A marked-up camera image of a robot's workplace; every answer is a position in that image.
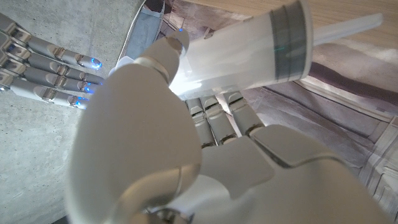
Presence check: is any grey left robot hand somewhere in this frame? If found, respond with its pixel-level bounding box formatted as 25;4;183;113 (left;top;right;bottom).
63;28;389;224

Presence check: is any large clear plastic syringe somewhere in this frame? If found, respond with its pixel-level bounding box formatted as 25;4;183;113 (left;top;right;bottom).
108;0;384;101

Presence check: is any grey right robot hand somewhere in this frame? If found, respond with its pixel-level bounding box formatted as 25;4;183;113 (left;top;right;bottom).
0;12;105;110

